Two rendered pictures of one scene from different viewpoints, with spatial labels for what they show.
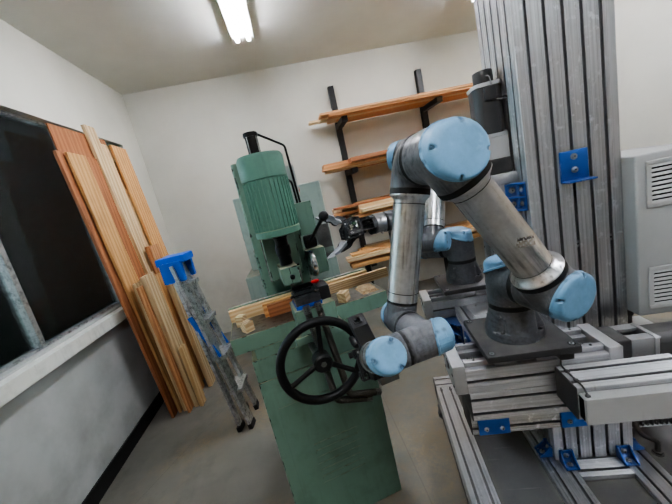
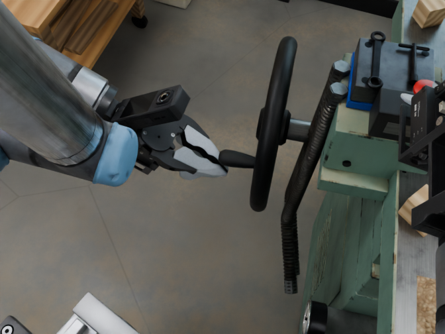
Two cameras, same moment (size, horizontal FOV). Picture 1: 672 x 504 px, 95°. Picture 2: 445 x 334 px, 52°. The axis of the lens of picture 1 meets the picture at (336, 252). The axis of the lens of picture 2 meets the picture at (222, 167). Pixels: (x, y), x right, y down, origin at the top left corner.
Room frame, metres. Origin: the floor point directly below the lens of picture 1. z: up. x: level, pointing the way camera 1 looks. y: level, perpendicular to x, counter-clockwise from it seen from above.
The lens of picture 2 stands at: (1.02, -0.32, 1.43)
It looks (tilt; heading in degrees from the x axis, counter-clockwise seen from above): 59 degrees down; 117
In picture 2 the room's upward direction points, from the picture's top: straight up
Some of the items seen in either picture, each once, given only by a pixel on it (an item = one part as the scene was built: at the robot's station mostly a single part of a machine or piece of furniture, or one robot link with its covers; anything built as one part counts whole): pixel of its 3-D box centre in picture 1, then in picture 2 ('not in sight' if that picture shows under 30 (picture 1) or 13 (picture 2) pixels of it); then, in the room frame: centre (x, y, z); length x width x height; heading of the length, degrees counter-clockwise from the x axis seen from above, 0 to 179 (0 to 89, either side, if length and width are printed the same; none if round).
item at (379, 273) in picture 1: (328, 289); not in sight; (1.26, 0.07, 0.92); 0.56 x 0.02 x 0.04; 104
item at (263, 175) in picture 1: (269, 196); not in sight; (1.22, 0.20, 1.35); 0.18 x 0.18 x 0.31
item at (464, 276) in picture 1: (462, 268); not in sight; (1.29, -0.53, 0.87); 0.15 x 0.15 x 0.10
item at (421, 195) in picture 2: (343, 296); (424, 210); (1.13, 0.01, 0.92); 0.04 x 0.04 x 0.04; 64
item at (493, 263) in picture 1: (509, 276); not in sight; (0.79, -0.45, 0.98); 0.13 x 0.12 x 0.14; 10
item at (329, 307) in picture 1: (313, 312); (381, 118); (1.04, 0.13, 0.91); 0.15 x 0.14 x 0.09; 104
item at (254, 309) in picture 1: (302, 294); not in sight; (1.25, 0.18, 0.92); 0.60 x 0.02 x 0.05; 104
